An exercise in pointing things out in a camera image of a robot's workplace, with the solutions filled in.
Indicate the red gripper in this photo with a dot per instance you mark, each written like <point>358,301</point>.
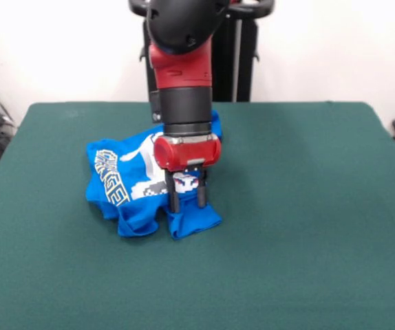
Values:
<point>190,153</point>

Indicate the blue game-controller print t-shirt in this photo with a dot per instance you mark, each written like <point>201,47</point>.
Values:
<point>139,216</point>

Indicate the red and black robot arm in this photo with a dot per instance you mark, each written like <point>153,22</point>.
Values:
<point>183,68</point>

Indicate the dark green table cloth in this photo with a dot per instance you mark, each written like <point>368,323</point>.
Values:
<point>287,240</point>

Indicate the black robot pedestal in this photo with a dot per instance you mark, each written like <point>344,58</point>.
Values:
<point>238,62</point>

